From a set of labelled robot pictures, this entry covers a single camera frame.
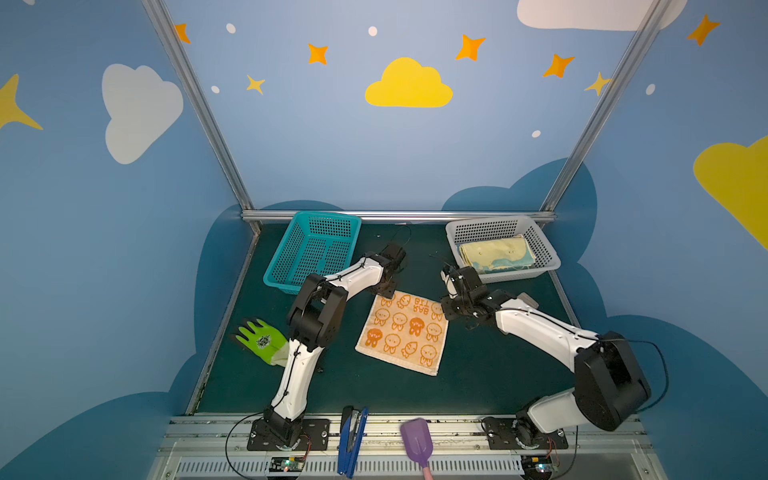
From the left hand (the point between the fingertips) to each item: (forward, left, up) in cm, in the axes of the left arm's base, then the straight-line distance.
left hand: (384, 288), depth 102 cm
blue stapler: (-42, +8, 0) cm, 42 cm away
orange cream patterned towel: (-15, -7, -1) cm, 17 cm away
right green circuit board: (-50, -39, -2) cm, 63 cm away
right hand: (-9, -20, +8) cm, 24 cm away
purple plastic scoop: (-45, -9, 0) cm, 46 cm away
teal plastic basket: (+21, +27, 0) cm, 34 cm away
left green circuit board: (-50, +23, -1) cm, 55 cm away
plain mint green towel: (+13, -42, +4) cm, 44 cm away
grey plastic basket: (+30, -34, -2) cm, 46 cm away
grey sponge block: (-5, -47, +3) cm, 48 cm away
